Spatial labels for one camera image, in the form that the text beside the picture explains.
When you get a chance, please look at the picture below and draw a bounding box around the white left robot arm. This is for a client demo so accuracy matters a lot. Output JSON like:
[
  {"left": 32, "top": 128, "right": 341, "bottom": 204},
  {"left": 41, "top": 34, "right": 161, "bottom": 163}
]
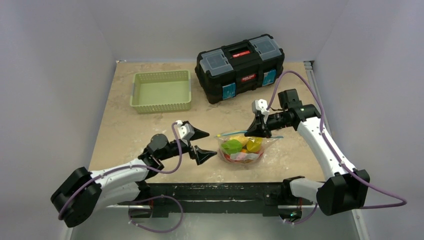
[{"left": 50, "top": 121, "right": 217, "bottom": 228}]

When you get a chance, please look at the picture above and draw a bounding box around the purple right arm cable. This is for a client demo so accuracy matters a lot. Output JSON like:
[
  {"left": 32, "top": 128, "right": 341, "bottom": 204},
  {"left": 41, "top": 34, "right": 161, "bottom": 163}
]
[{"left": 266, "top": 70, "right": 408, "bottom": 210}]

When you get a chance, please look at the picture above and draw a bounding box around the clear zip top bag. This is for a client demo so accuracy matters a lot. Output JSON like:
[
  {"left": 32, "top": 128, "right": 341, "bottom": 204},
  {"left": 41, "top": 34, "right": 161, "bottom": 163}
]
[{"left": 214, "top": 130, "right": 284, "bottom": 165}]

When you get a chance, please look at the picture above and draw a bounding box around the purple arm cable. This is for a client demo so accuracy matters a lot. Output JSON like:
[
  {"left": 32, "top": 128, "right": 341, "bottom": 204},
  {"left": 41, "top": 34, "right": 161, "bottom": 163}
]
[
  {"left": 57, "top": 122, "right": 184, "bottom": 221},
  {"left": 266, "top": 70, "right": 408, "bottom": 210}
]

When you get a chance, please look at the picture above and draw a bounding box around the green perforated plastic basket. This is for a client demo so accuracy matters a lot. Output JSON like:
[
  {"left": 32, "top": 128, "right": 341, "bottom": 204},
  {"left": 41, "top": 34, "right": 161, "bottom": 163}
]
[{"left": 129, "top": 70, "right": 192, "bottom": 114}]

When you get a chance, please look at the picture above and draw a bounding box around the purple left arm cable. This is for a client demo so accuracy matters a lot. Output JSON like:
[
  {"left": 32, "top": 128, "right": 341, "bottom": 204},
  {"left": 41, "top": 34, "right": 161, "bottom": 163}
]
[{"left": 57, "top": 122, "right": 184, "bottom": 221}]

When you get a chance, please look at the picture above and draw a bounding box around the black plastic toolbox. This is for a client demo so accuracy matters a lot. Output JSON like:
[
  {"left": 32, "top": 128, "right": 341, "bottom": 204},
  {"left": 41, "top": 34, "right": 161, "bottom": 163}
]
[{"left": 194, "top": 34, "right": 285, "bottom": 105}]

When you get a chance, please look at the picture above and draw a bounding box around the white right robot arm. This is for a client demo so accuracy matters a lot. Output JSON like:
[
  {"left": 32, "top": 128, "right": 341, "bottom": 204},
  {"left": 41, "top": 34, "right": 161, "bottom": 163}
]
[{"left": 244, "top": 89, "right": 370, "bottom": 216}]

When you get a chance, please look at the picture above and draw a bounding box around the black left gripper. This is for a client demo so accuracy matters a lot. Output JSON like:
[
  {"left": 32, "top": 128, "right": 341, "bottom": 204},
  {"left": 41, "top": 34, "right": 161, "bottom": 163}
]
[{"left": 158, "top": 126, "right": 216, "bottom": 164}]

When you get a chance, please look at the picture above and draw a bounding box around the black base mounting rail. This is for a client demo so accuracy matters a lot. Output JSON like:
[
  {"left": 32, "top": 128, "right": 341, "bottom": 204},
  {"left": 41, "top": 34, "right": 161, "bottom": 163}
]
[{"left": 115, "top": 180, "right": 316, "bottom": 220}]

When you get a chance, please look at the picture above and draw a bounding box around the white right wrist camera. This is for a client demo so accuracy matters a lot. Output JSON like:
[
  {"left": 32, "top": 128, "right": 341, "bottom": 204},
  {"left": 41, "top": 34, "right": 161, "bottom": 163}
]
[{"left": 251, "top": 99, "right": 270, "bottom": 117}]

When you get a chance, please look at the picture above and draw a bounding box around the yellow fake pear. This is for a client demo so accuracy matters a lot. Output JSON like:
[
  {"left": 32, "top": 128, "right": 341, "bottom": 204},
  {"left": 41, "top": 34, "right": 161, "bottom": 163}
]
[{"left": 229, "top": 135, "right": 250, "bottom": 146}]

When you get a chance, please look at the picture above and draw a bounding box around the red fake tomato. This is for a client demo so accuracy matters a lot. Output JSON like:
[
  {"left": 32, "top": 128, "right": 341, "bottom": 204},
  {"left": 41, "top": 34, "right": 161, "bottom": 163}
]
[{"left": 222, "top": 153, "right": 236, "bottom": 163}]

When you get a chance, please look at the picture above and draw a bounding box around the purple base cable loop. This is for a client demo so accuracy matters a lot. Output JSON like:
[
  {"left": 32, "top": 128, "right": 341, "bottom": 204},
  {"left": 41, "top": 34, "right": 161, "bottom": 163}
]
[{"left": 128, "top": 194, "right": 184, "bottom": 234}]

